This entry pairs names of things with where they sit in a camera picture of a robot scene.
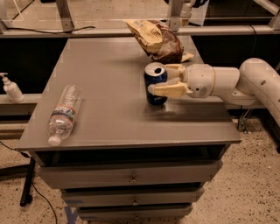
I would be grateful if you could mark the white pump dispenser bottle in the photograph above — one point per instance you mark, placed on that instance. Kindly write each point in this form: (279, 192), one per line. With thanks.
(11, 89)

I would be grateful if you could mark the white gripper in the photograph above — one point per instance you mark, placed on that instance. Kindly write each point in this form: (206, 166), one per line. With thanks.
(199, 78)

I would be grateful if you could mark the grey metal post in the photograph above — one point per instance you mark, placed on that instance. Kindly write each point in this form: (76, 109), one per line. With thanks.
(65, 15)
(173, 16)

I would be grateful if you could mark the brown and yellow chip bag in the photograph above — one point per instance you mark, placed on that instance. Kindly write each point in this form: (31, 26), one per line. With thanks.
(158, 41)

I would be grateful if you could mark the metal bracket with strut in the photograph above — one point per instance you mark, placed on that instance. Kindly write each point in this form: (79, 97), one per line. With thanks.
(241, 125)

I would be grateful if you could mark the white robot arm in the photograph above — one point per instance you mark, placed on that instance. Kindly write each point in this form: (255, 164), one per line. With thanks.
(255, 80)

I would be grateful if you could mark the blue pepsi can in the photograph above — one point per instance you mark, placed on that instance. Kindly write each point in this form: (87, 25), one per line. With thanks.
(154, 73)

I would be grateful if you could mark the grey bottom drawer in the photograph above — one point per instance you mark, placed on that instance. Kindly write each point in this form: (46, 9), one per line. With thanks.
(134, 212)

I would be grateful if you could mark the clear plastic water bottle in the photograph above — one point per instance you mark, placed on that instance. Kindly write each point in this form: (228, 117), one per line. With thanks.
(64, 114)

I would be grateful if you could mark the grey metal post left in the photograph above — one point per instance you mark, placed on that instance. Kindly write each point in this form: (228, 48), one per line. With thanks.
(65, 15)

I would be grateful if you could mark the grey drawer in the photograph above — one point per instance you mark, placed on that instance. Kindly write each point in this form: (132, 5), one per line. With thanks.
(71, 177)
(132, 197)
(134, 212)

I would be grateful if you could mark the grey top drawer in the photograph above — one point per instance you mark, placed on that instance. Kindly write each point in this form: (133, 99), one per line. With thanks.
(71, 177)

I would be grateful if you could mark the grey metal post centre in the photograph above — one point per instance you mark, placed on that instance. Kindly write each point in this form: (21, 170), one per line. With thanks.
(173, 16)

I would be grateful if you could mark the grey drawer cabinet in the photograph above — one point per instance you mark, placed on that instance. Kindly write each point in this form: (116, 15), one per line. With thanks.
(115, 124)

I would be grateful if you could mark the black stand leg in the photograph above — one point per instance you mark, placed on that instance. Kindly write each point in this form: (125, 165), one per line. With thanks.
(26, 198)

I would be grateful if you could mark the grey middle drawer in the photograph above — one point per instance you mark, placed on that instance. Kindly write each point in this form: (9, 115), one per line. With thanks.
(132, 197)

